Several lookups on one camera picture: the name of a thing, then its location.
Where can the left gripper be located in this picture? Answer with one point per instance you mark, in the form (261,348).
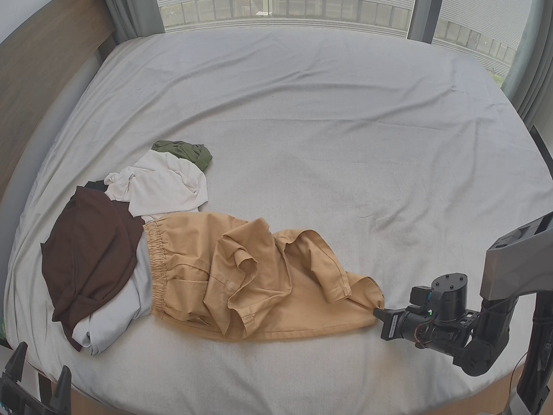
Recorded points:
(17,398)

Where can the grey-green curtain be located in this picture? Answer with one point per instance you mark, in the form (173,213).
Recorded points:
(533,58)
(129,7)

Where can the cream garment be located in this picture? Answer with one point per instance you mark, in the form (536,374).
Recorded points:
(160,188)

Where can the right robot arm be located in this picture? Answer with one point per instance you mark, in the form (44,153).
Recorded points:
(505,266)

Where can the dark brown garment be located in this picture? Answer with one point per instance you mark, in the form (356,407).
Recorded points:
(86,249)

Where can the pale grey garment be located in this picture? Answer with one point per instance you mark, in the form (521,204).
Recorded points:
(112,318)

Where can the bed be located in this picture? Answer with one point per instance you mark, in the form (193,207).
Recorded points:
(302,123)

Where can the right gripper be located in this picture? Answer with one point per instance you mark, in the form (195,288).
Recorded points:
(408,324)

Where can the black garment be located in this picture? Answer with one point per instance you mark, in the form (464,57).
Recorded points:
(96,185)

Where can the tan shorts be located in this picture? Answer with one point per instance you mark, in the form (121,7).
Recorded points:
(194,253)

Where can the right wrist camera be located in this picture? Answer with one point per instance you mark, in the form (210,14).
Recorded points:
(418,295)

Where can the olive green garment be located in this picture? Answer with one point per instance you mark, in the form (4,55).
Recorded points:
(194,151)

